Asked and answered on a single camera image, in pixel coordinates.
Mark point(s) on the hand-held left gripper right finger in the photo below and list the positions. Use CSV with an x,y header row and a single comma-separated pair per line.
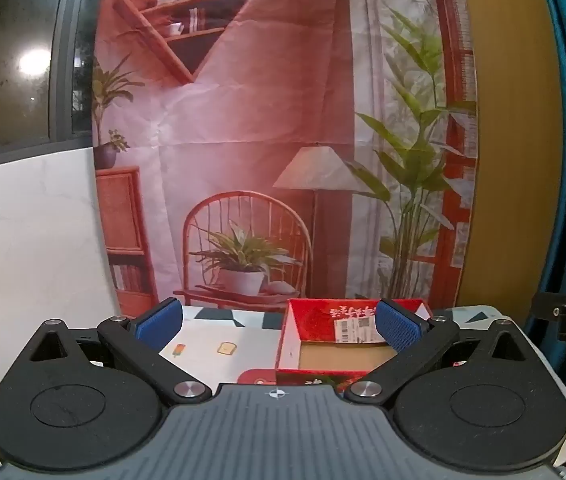
x,y
398,327

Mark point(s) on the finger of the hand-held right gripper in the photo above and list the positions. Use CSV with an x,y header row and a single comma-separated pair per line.
x,y
545,306

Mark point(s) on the white printed tablecloth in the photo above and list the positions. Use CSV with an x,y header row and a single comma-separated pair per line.
x,y
243,332

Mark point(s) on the printed room scene wall cloth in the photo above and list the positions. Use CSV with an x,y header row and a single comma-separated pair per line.
x,y
263,110

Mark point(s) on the dark framed window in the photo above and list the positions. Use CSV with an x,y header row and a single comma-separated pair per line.
x,y
63,60

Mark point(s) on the red cardboard box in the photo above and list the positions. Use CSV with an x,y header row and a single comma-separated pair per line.
x,y
313,320

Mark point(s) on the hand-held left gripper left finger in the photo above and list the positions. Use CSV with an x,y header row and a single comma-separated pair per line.
x,y
160,322

